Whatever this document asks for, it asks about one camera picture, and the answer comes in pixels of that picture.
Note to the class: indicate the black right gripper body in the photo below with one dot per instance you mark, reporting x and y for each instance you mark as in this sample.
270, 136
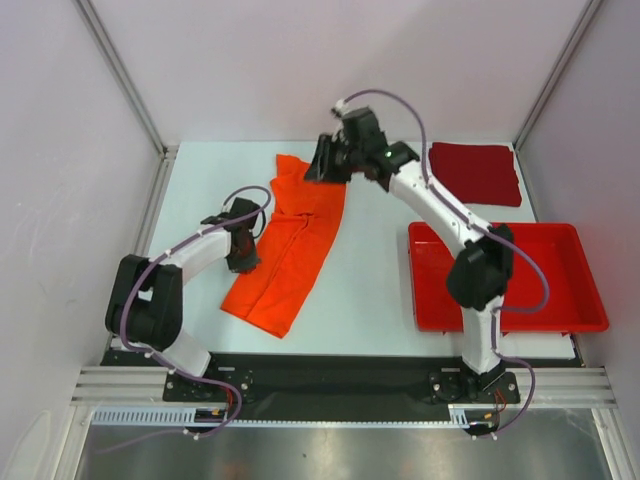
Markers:
329, 157

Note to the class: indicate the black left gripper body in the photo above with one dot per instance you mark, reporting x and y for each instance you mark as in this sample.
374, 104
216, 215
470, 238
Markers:
245, 259

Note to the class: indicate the orange t shirt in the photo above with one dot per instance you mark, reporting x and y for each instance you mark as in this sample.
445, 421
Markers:
293, 248

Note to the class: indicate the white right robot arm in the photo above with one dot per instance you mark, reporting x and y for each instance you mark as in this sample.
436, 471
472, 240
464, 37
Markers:
483, 262

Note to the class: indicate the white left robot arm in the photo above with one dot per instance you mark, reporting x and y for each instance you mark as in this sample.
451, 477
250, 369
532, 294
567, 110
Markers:
145, 309

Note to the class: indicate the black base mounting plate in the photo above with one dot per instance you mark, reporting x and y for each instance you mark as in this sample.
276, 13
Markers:
401, 388

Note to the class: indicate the folded dark red t shirt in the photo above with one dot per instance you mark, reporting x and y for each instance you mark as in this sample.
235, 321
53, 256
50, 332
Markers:
477, 174

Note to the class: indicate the red plastic tray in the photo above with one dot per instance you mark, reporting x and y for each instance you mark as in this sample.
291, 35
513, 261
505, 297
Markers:
574, 305

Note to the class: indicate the left aluminium frame post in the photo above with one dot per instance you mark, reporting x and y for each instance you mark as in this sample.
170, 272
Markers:
116, 65

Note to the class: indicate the aluminium frame post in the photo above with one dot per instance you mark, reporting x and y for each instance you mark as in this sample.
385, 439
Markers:
116, 65
568, 51

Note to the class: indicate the aluminium front rail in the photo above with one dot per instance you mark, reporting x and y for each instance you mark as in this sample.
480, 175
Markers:
144, 386

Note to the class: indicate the grey slotted cable duct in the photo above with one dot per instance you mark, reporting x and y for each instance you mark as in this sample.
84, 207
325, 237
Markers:
208, 417

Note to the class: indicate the right aluminium frame post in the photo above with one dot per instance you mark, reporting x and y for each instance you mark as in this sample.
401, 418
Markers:
568, 51

